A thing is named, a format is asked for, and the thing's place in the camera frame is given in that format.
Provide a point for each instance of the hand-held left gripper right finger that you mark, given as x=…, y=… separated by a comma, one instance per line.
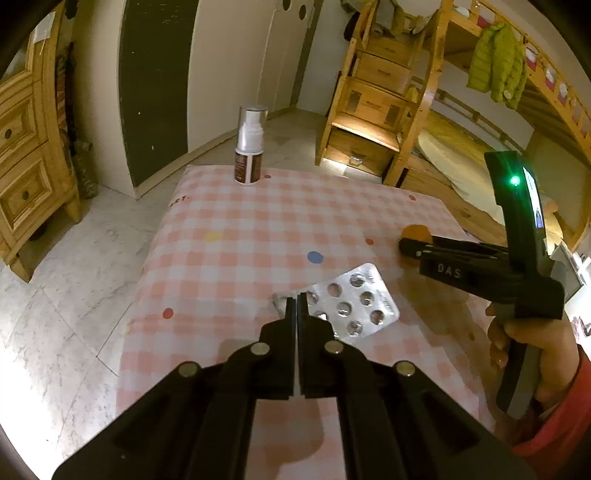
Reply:
x=308, y=337

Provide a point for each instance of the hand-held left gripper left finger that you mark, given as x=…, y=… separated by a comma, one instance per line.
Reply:
x=287, y=337

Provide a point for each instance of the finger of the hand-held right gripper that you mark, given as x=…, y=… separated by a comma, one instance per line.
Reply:
x=443, y=247
x=448, y=272

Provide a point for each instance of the brown leather case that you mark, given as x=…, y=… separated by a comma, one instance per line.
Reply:
x=415, y=230

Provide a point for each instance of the silver pill blister pack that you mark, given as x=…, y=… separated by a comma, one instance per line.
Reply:
x=360, y=300

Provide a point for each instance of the person's right forearm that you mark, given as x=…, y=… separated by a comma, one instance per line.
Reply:
x=563, y=429

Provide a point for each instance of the person's right hand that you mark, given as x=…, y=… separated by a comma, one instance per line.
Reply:
x=556, y=355

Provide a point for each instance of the wooden bunk bed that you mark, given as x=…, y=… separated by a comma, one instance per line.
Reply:
x=466, y=207

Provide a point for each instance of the grey box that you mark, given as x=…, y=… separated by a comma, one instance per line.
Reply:
x=570, y=272

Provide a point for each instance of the cream mattress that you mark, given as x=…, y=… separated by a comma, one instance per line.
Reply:
x=461, y=157

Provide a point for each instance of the wooden stair drawers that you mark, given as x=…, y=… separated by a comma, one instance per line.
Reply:
x=369, y=106

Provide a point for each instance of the white spray bottle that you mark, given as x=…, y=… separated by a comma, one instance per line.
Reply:
x=249, y=152

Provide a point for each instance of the green puffer jacket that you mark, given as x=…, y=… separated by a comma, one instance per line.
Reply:
x=496, y=64

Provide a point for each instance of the hanging grey clothes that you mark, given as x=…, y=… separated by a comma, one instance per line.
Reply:
x=388, y=18

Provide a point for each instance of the camouflage bag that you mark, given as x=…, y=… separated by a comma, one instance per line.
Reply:
x=85, y=170

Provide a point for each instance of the white wardrobe doors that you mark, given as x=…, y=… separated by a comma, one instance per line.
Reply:
x=249, y=69

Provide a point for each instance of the dark door panel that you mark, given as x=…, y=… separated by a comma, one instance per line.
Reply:
x=157, y=92

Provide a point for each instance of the wooden drawer cabinet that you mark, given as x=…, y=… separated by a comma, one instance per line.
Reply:
x=27, y=184

